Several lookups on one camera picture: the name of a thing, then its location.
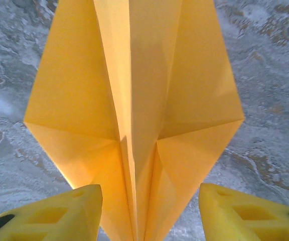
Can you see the orange cloth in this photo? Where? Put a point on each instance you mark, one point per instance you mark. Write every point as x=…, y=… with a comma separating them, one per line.
x=139, y=100

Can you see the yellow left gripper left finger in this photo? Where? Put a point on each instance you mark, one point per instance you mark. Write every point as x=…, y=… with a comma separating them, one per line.
x=66, y=221

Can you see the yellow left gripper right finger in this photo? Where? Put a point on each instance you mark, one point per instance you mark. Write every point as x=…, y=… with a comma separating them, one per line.
x=234, y=221

